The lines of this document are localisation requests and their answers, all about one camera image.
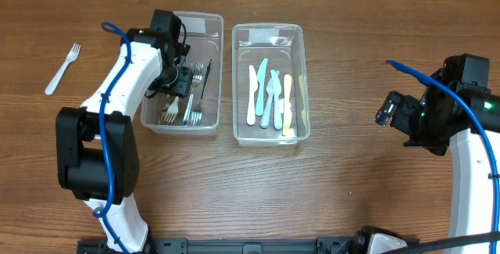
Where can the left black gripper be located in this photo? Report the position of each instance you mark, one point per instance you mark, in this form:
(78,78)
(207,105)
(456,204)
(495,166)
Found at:
(183,80)

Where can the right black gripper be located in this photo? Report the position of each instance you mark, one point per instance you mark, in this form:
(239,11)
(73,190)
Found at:
(408,119)

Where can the white plastic fork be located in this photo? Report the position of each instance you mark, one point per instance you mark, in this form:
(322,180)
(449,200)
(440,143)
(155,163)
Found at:
(172,111)

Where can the dark handled metal fork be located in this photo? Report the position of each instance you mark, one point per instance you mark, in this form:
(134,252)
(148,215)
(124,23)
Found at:
(196,116)

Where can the thick handled metal fork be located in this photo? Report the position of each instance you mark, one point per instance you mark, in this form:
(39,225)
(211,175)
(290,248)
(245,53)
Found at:
(162,119)

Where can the white plastic knife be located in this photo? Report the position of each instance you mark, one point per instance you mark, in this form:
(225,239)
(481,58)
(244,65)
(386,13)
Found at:
(277,118)
(253,86)

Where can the light blue plastic knife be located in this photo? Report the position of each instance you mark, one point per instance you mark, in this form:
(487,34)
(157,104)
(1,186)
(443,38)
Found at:
(265,119)

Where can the yellow plastic knife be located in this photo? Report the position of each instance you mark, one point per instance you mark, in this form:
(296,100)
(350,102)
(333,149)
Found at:
(287,104)

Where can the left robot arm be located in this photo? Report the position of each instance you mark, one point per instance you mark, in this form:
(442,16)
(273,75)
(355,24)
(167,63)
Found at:
(97,156)

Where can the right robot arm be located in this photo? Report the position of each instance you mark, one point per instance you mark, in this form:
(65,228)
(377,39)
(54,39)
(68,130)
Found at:
(456,114)

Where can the left clear plastic container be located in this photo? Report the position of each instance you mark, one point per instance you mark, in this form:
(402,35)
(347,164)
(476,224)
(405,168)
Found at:
(192,106)

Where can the clear plastic container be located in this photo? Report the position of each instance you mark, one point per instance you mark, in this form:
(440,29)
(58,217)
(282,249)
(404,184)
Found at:
(284,47)
(192,106)

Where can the right clear plastic container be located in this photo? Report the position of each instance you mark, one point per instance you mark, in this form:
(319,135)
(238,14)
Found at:
(284,47)

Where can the light blue plastic fork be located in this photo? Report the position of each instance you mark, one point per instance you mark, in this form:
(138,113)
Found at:
(71,57)

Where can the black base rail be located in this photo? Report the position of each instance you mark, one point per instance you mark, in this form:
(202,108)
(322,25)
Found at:
(322,245)

